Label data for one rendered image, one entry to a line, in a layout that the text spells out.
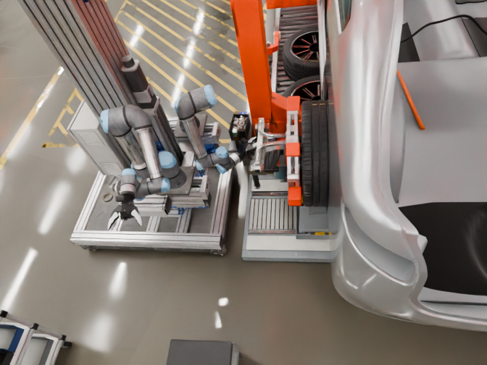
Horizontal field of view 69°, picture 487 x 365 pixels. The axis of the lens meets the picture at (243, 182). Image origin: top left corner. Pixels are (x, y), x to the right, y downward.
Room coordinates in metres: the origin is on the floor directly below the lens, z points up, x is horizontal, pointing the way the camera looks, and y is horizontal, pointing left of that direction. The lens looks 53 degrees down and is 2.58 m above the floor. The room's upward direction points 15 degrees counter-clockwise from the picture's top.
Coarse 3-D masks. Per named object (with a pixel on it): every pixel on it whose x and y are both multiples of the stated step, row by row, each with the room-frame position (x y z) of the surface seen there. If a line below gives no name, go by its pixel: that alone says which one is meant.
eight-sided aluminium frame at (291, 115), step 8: (288, 112) 1.51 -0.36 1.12; (296, 112) 1.49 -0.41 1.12; (288, 120) 1.44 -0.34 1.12; (296, 120) 1.43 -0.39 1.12; (288, 128) 1.38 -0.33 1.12; (296, 128) 1.37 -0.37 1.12; (288, 136) 1.32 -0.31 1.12; (296, 136) 1.31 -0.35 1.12; (288, 160) 1.22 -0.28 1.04; (296, 160) 1.21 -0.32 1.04; (288, 168) 1.19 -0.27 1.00; (296, 168) 1.18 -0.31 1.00; (288, 176) 1.16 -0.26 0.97; (296, 176) 1.15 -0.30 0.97; (288, 184) 1.15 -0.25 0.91; (296, 184) 1.14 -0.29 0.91
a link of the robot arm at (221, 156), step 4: (220, 148) 1.51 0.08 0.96; (224, 148) 1.50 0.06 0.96; (216, 152) 1.49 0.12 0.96; (220, 152) 1.48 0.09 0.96; (224, 152) 1.47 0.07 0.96; (212, 156) 1.48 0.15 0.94; (216, 156) 1.47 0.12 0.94; (220, 156) 1.46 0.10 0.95; (224, 156) 1.46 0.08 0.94; (228, 156) 1.48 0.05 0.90; (212, 160) 1.46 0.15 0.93; (216, 160) 1.46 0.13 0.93; (220, 160) 1.46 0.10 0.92; (224, 160) 1.46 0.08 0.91; (228, 160) 1.47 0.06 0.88; (220, 164) 1.47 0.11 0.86; (224, 164) 1.46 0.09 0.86
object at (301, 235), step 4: (296, 208) 1.44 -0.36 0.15; (296, 212) 1.40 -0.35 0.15; (296, 216) 1.37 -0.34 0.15; (296, 220) 1.33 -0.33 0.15; (296, 224) 1.30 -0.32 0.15; (296, 228) 1.26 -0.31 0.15; (296, 232) 1.23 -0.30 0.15; (300, 232) 1.22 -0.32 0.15; (304, 232) 1.20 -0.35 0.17; (308, 232) 1.19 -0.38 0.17; (312, 232) 1.19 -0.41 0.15; (316, 232) 1.17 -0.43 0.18; (320, 232) 1.16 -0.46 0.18; (324, 232) 1.15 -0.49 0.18; (328, 232) 1.16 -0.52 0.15; (296, 236) 1.20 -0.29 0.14; (300, 236) 1.19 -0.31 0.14; (304, 236) 1.18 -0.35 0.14; (308, 236) 1.17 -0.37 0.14; (312, 236) 1.16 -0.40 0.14; (316, 236) 1.16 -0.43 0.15; (320, 236) 1.15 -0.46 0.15; (324, 236) 1.14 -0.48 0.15; (328, 236) 1.13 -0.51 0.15
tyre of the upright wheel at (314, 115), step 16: (304, 112) 1.42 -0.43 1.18; (320, 112) 1.38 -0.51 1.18; (304, 128) 1.31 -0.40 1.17; (320, 128) 1.28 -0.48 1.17; (304, 144) 1.23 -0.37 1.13; (320, 144) 1.20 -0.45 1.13; (304, 160) 1.16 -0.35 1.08; (320, 160) 1.14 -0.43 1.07; (304, 176) 1.11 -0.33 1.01; (320, 176) 1.09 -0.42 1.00; (304, 192) 1.08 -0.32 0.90; (320, 192) 1.05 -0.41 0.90
